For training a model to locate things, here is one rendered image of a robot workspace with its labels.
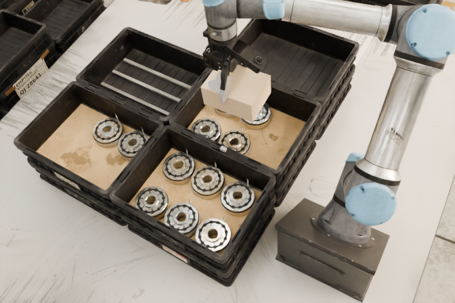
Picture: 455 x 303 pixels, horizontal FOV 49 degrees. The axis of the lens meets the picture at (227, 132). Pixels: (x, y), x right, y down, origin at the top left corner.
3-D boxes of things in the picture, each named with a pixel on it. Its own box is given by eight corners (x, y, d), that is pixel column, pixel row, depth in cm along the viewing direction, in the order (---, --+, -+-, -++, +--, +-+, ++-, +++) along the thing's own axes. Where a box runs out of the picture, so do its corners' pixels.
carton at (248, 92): (271, 92, 149) (270, 75, 143) (252, 122, 143) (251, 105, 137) (223, 76, 154) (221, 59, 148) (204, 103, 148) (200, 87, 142)
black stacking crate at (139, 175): (277, 195, 155) (277, 176, 146) (227, 277, 141) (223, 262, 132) (172, 145, 169) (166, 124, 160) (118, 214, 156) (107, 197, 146)
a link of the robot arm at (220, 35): (242, 13, 126) (226, 35, 122) (242, 28, 129) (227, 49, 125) (215, 6, 128) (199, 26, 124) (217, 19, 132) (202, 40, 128)
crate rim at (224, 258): (277, 180, 147) (277, 175, 145) (224, 266, 133) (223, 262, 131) (167, 127, 162) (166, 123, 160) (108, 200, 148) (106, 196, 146)
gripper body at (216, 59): (218, 51, 142) (212, 17, 132) (245, 59, 139) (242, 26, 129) (204, 69, 138) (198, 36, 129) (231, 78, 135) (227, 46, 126)
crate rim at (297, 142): (322, 108, 161) (323, 103, 159) (277, 179, 147) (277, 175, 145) (217, 65, 175) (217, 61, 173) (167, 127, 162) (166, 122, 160)
